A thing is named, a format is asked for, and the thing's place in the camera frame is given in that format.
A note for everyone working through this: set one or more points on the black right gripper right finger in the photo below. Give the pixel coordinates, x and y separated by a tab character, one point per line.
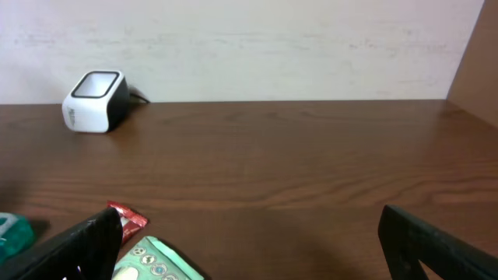
409	243

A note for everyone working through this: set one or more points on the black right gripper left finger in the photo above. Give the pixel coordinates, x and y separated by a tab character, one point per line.
88	250

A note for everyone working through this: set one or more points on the red candy bar wrapper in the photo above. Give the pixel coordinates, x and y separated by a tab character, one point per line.
131	221

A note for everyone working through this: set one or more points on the green white packet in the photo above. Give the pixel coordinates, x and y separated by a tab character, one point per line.
151	259

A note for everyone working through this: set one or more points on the teal mouthwash bottle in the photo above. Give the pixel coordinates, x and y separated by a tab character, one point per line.
16	235

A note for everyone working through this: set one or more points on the white barcode scanner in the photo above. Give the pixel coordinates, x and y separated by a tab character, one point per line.
98	102

